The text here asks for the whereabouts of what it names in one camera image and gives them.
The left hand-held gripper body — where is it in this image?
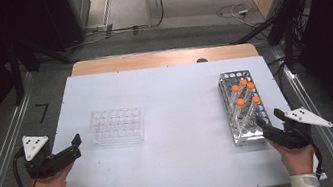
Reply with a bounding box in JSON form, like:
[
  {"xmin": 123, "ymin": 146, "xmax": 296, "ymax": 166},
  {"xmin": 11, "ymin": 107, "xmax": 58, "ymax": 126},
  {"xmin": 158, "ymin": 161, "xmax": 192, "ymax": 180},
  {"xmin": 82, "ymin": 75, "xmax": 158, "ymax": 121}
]
[{"xmin": 19, "ymin": 130, "xmax": 67, "ymax": 181}]

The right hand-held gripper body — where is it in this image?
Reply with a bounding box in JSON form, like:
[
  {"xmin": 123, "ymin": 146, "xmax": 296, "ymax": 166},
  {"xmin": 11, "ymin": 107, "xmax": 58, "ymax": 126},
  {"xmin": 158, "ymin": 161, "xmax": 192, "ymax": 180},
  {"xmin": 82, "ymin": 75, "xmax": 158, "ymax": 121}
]
[{"xmin": 267, "ymin": 102, "xmax": 333, "ymax": 154}]

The metal tube rack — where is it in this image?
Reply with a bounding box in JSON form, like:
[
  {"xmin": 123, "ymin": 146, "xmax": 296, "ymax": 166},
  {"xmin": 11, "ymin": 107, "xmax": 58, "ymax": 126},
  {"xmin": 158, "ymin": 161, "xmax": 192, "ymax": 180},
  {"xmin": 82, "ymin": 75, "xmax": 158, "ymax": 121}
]
[{"xmin": 216, "ymin": 66, "xmax": 277, "ymax": 149}]

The orange-capped test tube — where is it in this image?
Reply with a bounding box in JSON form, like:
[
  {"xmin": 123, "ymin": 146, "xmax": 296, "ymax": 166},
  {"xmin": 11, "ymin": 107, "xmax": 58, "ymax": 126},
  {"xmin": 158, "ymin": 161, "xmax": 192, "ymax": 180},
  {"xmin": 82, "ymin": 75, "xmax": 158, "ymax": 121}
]
[
  {"xmin": 227, "ymin": 83, "xmax": 245, "ymax": 111},
  {"xmin": 244, "ymin": 94, "xmax": 265, "ymax": 122},
  {"xmin": 237, "ymin": 77, "xmax": 252, "ymax": 96},
  {"xmin": 230, "ymin": 96, "xmax": 250, "ymax": 127},
  {"xmin": 242, "ymin": 81, "xmax": 259, "ymax": 105}
]

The clear plastic tube rack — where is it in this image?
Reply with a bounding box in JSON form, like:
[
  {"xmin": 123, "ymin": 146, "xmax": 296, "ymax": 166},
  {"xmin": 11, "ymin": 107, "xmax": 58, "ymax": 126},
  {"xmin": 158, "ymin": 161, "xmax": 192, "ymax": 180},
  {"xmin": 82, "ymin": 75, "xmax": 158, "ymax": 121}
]
[{"xmin": 85, "ymin": 103, "xmax": 148, "ymax": 153}]

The person's right hand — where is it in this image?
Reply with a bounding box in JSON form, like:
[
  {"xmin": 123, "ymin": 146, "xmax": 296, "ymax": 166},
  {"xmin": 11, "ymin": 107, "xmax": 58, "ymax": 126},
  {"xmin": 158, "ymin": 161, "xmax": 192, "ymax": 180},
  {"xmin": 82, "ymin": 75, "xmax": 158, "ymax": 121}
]
[{"xmin": 268, "ymin": 133, "xmax": 319, "ymax": 180}]

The black metal stand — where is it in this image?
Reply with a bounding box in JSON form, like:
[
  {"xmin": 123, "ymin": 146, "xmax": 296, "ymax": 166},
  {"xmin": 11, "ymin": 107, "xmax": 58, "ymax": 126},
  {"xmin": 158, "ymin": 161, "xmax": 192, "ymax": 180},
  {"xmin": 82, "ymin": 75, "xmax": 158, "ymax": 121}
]
[{"xmin": 3, "ymin": 30, "xmax": 85, "ymax": 106}]

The white board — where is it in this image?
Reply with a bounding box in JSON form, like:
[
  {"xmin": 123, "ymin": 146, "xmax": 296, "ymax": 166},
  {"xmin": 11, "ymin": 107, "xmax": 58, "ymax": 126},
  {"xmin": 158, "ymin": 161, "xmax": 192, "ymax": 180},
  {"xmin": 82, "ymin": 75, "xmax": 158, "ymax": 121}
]
[{"xmin": 17, "ymin": 38, "xmax": 328, "ymax": 187}]

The wooden table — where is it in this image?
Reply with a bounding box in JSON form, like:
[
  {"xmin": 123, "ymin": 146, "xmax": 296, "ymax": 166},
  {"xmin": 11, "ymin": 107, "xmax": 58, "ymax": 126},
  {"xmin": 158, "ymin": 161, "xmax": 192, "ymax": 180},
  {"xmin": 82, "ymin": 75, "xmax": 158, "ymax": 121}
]
[{"xmin": 69, "ymin": 33, "xmax": 260, "ymax": 86}]

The grey power strip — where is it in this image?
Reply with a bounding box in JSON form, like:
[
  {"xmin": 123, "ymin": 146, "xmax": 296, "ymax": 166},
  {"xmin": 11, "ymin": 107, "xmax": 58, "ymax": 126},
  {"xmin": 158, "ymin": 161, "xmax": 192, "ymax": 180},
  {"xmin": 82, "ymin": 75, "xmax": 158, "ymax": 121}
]
[{"xmin": 84, "ymin": 21, "xmax": 115, "ymax": 36}]

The dark cabinet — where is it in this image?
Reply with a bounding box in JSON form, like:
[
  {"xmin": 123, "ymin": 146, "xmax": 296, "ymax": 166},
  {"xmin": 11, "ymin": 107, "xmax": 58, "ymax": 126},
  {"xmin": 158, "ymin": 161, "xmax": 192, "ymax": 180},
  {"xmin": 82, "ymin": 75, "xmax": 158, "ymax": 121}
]
[{"xmin": 14, "ymin": 0, "xmax": 99, "ymax": 58}]

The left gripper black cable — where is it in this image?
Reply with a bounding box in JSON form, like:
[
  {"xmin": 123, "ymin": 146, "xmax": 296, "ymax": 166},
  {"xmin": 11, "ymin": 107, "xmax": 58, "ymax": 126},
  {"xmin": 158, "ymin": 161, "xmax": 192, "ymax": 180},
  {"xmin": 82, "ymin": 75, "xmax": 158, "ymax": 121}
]
[{"xmin": 9, "ymin": 145, "xmax": 41, "ymax": 187}]

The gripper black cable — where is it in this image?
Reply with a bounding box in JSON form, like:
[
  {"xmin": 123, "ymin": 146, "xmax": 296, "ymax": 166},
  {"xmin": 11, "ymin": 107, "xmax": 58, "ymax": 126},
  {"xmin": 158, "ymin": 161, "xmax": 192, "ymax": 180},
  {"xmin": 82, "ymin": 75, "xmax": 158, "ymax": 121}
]
[
  {"xmin": 289, "ymin": 118, "xmax": 328, "ymax": 185},
  {"xmin": 9, "ymin": 145, "xmax": 41, "ymax": 187}
]

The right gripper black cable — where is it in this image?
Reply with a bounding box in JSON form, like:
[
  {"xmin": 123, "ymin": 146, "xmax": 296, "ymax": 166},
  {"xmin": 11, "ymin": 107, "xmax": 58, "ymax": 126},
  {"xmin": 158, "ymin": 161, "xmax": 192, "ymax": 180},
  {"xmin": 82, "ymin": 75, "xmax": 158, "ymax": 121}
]
[{"xmin": 289, "ymin": 118, "xmax": 328, "ymax": 185}]

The black stand with cables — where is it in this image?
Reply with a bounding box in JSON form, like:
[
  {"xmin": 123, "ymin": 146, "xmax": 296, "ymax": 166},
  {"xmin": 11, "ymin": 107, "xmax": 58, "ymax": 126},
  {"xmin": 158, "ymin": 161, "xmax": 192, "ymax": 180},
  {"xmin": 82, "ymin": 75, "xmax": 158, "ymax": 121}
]
[{"xmin": 224, "ymin": 0, "xmax": 333, "ymax": 80}]

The white floor cable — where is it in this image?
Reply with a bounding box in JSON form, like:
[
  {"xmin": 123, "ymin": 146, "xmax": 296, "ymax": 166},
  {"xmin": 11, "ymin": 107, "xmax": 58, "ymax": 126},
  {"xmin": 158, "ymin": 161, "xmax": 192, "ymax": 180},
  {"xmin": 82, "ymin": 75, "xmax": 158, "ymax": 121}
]
[{"xmin": 214, "ymin": 0, "xmax": 266, "ymax": 33}]

